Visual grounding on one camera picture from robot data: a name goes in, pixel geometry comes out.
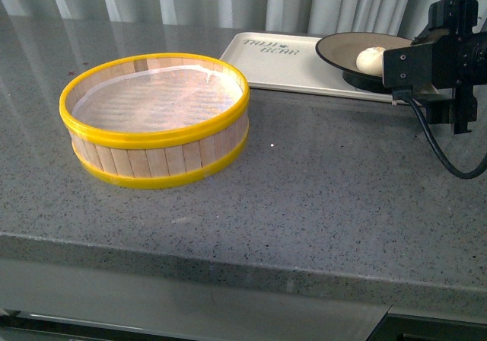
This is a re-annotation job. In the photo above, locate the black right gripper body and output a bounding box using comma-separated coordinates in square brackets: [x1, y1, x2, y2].
[383, 0, 486, 134]

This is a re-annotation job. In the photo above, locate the white steamed bun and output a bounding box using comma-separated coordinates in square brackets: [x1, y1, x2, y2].
[355, 46, 386, 77]

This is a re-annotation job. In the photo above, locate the brown plate with black rim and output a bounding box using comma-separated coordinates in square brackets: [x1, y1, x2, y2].
[315, 32, 412, 94]

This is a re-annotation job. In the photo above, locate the cream rectangular tray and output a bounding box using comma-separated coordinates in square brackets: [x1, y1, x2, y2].
[220, 32, 392, 103]

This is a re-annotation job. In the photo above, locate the white steamer liner paper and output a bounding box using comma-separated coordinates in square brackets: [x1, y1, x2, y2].
[72, 65, 243, 132]

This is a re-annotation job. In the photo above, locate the wooden steamer with yellow rims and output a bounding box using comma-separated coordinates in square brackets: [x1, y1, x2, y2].
[59, 53, 250, 189]

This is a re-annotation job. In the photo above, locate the black cable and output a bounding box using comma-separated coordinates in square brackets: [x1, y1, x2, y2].
[403, 94, 487, 180]

